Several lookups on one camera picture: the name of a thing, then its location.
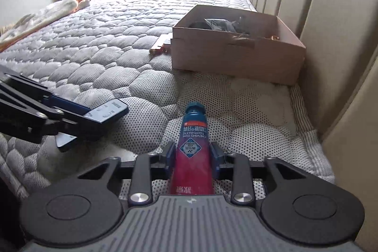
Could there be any white orange cloth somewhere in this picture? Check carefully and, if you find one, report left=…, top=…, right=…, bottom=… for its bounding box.
left=0, top=0, right=91, bottom=52

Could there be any beige padded headboard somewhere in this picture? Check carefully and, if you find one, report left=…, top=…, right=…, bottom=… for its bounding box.
left=247, top=0, right=378, bottom=252

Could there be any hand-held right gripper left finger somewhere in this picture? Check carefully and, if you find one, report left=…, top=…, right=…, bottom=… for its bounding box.
left=77, top=141, right=177, bottom=206

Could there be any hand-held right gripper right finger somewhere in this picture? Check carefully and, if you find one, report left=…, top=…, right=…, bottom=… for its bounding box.
left=210, top=143, right=305, bottom=206

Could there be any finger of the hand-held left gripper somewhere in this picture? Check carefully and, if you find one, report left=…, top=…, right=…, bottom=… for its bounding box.
left=0, top=63, right=90, bottom=118
left=0, top=93, right=100, bottom=153

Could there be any cardboard box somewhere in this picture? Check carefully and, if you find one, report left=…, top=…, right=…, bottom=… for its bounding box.
left=171, top=4, right=307, bottom=86

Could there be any dark remote control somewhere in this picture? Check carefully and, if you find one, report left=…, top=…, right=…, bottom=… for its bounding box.
left=84, top=98, right=129, bottom=124

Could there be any grey quilted mattress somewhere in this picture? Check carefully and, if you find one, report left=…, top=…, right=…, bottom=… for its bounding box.
left=0, top=0, right=336, bottom=203

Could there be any clear plastic bag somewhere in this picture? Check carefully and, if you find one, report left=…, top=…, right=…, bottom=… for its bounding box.
left=204, top=15, right=252, bottom=36

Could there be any red and blue toothpaste tube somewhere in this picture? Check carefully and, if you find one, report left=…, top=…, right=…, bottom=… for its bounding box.
left=169, top=101, right=215, bottom=196

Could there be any small brown packet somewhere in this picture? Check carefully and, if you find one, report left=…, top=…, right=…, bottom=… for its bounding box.
left=149, top=34, right=173, bottom=55

